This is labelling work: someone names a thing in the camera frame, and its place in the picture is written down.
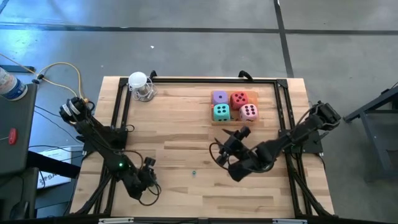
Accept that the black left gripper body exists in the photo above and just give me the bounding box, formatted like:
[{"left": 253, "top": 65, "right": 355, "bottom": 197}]
[{"left": 136, "top": 157, "right": 158, "bottom": 194}]

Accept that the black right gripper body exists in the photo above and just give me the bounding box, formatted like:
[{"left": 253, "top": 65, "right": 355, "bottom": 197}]
[{"left": 216, "top": 126, "right": 251, "bottom": 166}]

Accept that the large teal foam die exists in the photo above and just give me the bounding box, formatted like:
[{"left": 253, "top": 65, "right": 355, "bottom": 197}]
[{"left": 213, "top": 103, "right": 231, "bottom": 122}]

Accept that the large pink foam die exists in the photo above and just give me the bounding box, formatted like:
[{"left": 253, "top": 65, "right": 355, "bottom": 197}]
[{"left": 238, "top": 103, "right": 259, "bottom": 122}]

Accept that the large red foam die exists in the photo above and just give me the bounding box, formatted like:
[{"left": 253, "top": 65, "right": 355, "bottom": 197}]
[{"left": 229, "top": 91, "right": 249, "bottom": 110}]

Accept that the large purple foam die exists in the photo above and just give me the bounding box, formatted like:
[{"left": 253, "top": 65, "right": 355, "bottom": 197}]
[{"left": 211, "top": 90, "right": 229, "bottom": 106}]

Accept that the orange translucent plastic bin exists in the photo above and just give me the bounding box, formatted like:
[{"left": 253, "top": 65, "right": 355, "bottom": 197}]
[{"left": 210, "top": 89, "right": 261, "bottom": 127}]

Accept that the white printed paper sheet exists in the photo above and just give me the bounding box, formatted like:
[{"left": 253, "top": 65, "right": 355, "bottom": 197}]
[{"left": 36, "top": 146, "right": 82, "bottom": 190}]

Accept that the white mushroom table lamp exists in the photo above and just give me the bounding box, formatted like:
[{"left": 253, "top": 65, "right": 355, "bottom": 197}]
[{"left": 127, "top": 71, "right": 159, "bottom": 103}]

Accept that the red emergency button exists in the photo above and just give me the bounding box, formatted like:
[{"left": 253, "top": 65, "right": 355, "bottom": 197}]
[{"left": 8, "top": 128, "right": 18, "bottom": 146}]

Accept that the grey side desk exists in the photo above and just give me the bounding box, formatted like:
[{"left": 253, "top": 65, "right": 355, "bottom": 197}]
[{"left": 0, "top": 83, "right": 38, "bottom": 177}]

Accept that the dark metal side table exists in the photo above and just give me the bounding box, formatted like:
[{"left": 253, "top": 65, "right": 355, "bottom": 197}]
[{"left": 343, "top": 85, "right": 398, "bottom": 184}]

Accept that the clear plastic bottle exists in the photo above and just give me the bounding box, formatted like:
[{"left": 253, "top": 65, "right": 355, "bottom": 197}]
[{"left": 0, "top": 67, "right": 29, "bottom": 102}]

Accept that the black floor plate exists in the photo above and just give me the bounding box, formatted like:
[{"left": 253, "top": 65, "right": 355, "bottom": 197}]
[{"left": 0, "top": 64, "right": 35, "bottom": 73}]

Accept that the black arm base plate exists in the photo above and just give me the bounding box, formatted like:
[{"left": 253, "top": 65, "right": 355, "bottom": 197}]
[
  {"left": 278, "top": 129, "right": 324, "bottom": 154},
  {"left": 83, "top": 127, "right": 129, "bottom": 152}
]

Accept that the white edge bracket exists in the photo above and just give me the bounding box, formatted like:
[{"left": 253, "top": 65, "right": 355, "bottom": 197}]
[
  {"left": 272, "top": 218, "right": 308, "bottom": 224},
  {"left": 98, "top": 217, "right": 134, "bottom": 224}
]

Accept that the black aluminium table frame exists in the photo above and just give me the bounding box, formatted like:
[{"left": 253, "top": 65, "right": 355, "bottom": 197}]
[{"left": 63, "top": 76, "right": 336, "bottom": 224}]

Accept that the white lamp cable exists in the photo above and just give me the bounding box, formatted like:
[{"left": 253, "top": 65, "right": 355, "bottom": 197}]
[{"left": 132, "top": 77, "right": 159, "bottom": 102}]

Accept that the yellow extension cable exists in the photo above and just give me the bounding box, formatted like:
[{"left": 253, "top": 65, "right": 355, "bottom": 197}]
[{"left": 0, "top": 52, "right": 91, "bottom": 105}]

